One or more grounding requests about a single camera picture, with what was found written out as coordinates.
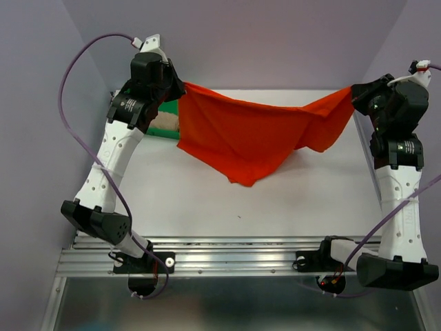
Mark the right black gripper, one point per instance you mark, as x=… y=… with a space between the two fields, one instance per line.
x=363 y=92

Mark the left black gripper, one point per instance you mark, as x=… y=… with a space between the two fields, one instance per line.
x=180 y=89

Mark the orange t shirt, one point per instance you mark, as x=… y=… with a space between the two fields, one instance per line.
x=248 y=141

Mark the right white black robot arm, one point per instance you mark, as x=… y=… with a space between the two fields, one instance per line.
x=392 y=255

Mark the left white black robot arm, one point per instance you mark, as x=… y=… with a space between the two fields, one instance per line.
x=153 y=81

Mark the green plastic tray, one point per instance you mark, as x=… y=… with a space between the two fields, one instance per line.
x=137 y=110

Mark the beige folded t shirt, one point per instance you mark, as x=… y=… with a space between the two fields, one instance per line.
x=166 y=121

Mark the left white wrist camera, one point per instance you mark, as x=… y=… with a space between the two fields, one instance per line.
x=150 y=44

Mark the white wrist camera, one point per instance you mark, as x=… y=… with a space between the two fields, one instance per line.
x=419 y=73
x=150 y=44

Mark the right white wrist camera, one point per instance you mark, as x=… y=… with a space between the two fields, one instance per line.
x=419 y=73

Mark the aluminium rail frame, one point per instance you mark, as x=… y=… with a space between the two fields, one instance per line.
x=234 y=248

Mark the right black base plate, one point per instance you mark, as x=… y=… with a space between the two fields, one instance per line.
x=315 y=261

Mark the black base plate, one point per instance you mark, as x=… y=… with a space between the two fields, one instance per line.
x=125 y=264
x=315 y=261

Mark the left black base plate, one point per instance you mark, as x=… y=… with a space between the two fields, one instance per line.
x=125 y=264

